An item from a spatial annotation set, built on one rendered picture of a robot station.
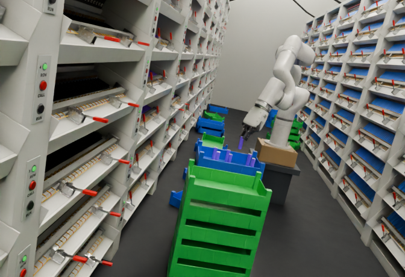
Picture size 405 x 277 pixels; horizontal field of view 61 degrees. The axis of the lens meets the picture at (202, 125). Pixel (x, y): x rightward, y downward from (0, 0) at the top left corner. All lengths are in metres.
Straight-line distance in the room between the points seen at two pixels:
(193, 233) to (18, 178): 0.76
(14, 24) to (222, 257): 1.05
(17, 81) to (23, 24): 0.09
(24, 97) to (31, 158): 0.13
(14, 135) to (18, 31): 0.17
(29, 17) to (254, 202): 0.94
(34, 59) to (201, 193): 0.78
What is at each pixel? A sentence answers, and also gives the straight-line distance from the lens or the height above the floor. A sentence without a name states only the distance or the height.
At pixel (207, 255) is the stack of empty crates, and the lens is 1.35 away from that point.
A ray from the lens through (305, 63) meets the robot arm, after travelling 2.05.
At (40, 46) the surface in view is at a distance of 0.66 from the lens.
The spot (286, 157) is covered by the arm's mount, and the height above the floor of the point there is 0.34.
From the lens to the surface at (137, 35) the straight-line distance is 1.28.
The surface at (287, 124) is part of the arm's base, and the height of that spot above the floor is 0.54.
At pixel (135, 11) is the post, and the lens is 1.29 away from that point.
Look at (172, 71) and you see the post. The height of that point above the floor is 0.76.
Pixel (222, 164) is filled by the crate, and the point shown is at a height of 0.44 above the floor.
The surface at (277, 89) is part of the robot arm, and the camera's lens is 1.70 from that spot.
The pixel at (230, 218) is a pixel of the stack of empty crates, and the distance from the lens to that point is 1.29.
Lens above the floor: 0.91
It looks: 12 degrees down
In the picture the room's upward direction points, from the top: 12 degrees clockwise
